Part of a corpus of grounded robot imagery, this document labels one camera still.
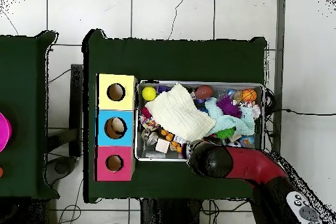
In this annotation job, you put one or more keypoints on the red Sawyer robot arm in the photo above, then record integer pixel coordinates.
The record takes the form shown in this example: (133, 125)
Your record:
(252, 166)

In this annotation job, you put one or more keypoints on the clear mesh bin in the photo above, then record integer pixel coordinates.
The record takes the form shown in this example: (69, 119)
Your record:
(147, 154)

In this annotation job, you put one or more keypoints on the wooden box with three holes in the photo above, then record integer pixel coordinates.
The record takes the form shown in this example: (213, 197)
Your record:
(115, 112)

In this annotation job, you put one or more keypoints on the cream waffle cloth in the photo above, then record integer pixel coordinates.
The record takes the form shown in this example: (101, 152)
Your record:
(178, 113)

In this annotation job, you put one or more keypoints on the yellow ball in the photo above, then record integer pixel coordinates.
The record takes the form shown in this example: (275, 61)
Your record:
(149, 93)

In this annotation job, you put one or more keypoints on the small wooden block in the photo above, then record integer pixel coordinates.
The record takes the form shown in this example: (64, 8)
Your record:
(162, 146)

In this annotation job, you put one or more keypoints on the brown toy football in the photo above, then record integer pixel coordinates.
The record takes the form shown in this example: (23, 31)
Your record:
(204, 92)

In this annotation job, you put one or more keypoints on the dark green table cloth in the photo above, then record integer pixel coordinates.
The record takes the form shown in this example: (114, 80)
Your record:
(21, 103)
(170, 61)

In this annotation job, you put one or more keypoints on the mint green waffle cloth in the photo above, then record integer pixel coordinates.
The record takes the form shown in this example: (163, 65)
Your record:
(225, 122)

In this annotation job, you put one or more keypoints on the purple spiky monster toy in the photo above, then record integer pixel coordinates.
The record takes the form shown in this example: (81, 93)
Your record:
(228, 105)

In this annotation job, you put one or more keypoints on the green spiky ball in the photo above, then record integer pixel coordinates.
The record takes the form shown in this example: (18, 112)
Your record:
(225, 133)

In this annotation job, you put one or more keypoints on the orange toy basketball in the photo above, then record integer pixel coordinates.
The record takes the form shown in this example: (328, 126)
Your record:
(248, 95)

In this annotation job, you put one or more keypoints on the blue globe ball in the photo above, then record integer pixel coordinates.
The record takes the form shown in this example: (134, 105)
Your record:
(246, 141)

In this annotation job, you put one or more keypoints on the black metal stand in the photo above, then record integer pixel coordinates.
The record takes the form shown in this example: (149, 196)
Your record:
(76, 103)

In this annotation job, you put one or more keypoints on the magenta round object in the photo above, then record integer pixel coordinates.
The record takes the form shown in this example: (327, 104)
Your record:
(4, 132)

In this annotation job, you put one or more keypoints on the grey metal post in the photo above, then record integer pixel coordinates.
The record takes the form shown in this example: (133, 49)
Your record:
(279, 50)

